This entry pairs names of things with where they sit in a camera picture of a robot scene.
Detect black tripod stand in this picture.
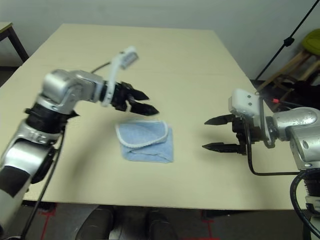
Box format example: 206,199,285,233
254,0,320,81

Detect wooden stool green seat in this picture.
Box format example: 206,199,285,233
257,28,320,92

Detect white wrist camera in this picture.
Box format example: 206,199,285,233
101,45,140,108
227,88,277,149

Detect light blue towel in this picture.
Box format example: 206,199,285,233
115,119,175,164

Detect beige side table black legs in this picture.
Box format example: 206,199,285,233
0,21,30,68

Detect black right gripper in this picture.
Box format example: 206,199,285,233
201,114,267,156

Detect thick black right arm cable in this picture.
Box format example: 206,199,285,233
289,171,320,240

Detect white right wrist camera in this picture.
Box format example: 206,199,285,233
227,88,277,149

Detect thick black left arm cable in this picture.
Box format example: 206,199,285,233
21,124,66,238

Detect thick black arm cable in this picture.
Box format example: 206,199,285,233
21,124,66,238
289,171,320,240

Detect thin black left camera cable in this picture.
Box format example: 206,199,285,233
91,61,112,75

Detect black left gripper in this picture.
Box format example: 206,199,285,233
109,80,160,117

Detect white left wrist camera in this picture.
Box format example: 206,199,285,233
101,45,140,108

